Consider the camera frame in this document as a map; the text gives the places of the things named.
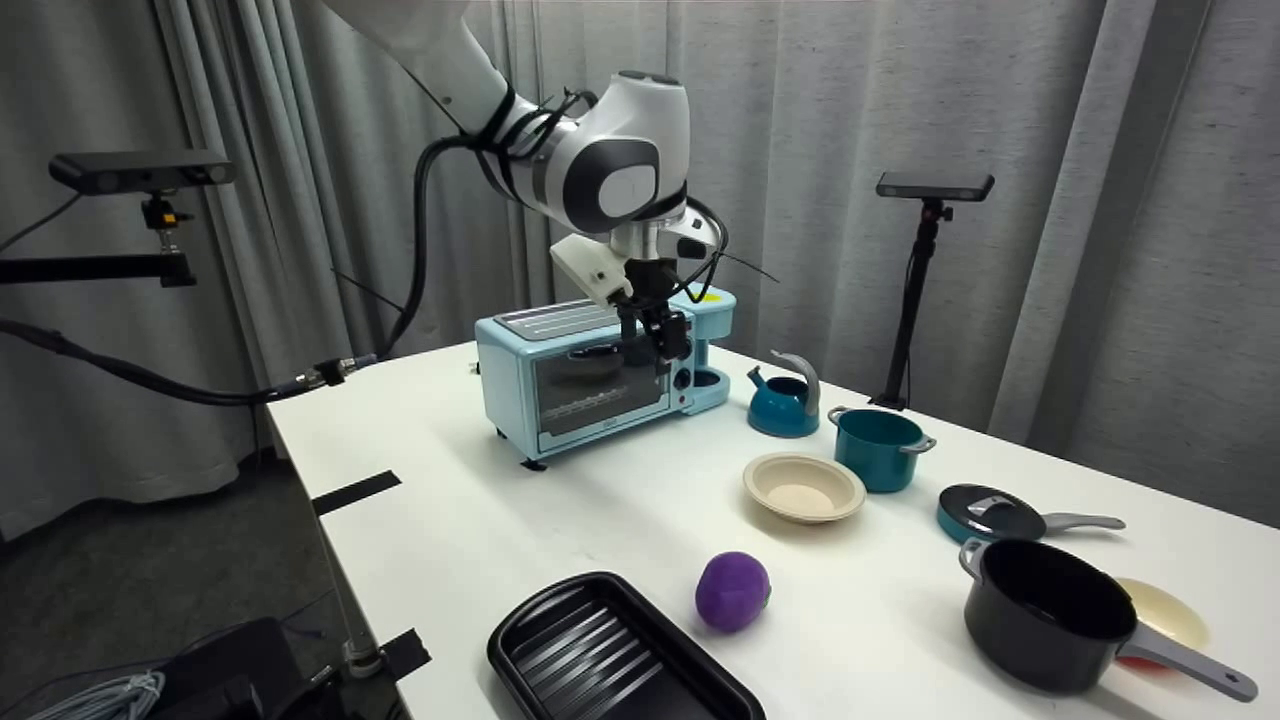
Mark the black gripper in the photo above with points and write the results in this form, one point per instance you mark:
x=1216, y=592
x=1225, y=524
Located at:
x=644, y=310

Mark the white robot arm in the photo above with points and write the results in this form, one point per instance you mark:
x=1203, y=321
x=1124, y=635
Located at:
x=615, y=173

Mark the light blue toaster oven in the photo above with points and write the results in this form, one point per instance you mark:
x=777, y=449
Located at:
x=518, y=343

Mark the beige shallow bowl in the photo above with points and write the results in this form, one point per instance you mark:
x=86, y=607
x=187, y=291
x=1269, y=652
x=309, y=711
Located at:
x=805, y=490

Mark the teal toy pot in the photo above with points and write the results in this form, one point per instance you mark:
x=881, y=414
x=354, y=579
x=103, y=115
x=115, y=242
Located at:
x=878, y=447

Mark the purple toy egg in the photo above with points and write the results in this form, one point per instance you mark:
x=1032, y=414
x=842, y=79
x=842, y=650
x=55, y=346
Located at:
x=735, y=591

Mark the black grill tray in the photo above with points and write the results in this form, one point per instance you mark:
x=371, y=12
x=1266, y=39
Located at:
x=599, y=650

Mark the black saucepan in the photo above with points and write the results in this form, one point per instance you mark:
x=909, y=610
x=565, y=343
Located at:
x=1057, y=620

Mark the yellow plate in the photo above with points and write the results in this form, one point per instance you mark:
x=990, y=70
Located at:
x=1166, y=613

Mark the black camera stand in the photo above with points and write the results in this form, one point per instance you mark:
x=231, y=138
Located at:
x=939, y=196

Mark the left camera on arm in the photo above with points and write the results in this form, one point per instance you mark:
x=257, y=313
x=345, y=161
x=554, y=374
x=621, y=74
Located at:
x=109, y=173

